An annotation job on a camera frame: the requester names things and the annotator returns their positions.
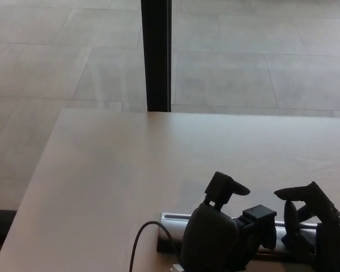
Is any black right Dex3 hand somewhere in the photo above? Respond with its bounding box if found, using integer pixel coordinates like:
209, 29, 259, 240
273, 181, 340, 272

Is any black left Dex3 hand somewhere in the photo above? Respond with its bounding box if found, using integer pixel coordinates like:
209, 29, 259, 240
180, 171, 278, 271

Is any silver black Bostitch hole punch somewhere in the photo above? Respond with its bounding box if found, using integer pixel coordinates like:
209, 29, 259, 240
156, 212, 320, 260

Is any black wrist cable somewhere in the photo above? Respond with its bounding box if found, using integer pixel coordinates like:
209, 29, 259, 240
129, 220, 179, 272

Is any black vertical frame post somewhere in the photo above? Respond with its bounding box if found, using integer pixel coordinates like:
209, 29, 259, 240
140, 0, 173, 113

